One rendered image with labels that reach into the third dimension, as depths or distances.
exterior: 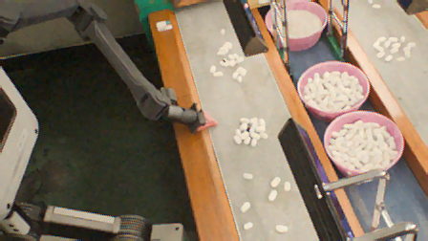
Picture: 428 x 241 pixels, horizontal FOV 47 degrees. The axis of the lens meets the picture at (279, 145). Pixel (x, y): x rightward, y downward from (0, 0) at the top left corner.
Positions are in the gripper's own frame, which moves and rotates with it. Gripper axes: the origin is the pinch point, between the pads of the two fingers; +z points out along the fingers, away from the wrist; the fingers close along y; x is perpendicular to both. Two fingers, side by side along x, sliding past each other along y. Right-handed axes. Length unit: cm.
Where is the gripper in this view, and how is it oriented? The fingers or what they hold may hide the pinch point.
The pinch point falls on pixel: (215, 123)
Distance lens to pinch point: 176.6
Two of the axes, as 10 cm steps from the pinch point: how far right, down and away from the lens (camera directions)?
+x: -5.6, 6.5, 5.2
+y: -3.0, -7.4, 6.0
